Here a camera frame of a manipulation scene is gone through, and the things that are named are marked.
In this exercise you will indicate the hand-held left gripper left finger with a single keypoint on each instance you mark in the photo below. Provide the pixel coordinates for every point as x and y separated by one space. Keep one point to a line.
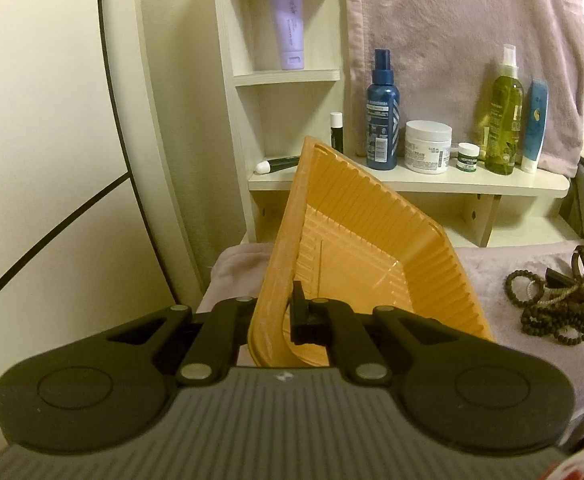
224 322

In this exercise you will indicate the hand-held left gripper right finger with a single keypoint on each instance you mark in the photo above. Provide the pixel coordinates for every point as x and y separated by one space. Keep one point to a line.
308 317

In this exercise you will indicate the orange ribbed plastic tray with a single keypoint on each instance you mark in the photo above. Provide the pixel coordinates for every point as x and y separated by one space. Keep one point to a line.
372 240

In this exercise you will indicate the dark green white-capped tube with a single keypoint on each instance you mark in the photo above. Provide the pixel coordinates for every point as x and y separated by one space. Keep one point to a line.
282 163

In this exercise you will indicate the black lip balm stick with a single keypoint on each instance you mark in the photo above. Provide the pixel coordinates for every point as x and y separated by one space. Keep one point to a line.
336 135

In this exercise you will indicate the white cream jar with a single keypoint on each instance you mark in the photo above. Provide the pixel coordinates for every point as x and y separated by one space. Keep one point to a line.
428 147

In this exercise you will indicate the blue spray bottle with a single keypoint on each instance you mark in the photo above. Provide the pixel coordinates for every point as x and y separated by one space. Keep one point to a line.
383 120

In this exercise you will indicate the cream wooden shelf unit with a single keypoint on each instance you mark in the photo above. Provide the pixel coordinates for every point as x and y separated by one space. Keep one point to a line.
472 180

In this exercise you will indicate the lilac fleece cloth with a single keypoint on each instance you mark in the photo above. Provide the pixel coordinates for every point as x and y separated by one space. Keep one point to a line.
522 365

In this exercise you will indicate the small green-label jar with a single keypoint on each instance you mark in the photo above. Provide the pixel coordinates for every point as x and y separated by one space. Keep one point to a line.
468 160

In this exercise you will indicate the green spray bottle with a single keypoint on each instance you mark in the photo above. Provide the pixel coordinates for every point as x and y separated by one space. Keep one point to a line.
503 125

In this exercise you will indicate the purple cosmetic tube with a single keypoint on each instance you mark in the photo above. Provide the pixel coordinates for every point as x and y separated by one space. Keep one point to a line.
287 25

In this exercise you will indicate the blue and white tube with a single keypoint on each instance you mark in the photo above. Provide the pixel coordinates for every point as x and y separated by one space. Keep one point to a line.
534 125

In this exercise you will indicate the red and white packet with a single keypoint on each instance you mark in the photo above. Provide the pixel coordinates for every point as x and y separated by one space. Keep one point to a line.
577 465

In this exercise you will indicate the pink hanging towel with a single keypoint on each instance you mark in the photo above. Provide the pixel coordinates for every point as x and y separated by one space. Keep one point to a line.
447 20

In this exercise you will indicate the cream curved frame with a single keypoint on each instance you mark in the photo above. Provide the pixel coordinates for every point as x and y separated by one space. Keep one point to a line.
146 110

